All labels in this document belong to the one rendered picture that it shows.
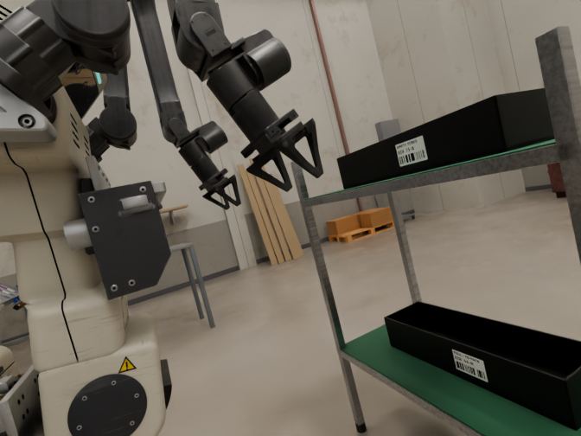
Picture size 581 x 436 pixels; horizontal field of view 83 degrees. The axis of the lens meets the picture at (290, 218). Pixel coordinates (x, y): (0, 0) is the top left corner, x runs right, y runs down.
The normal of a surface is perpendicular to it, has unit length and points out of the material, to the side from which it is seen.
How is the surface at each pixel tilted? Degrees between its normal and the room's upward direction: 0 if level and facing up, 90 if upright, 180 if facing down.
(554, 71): 90
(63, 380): 90
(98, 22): 91
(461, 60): 90
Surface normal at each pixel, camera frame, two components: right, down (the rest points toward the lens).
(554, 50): -0.88, 0.25
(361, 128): 0.40, -0.05
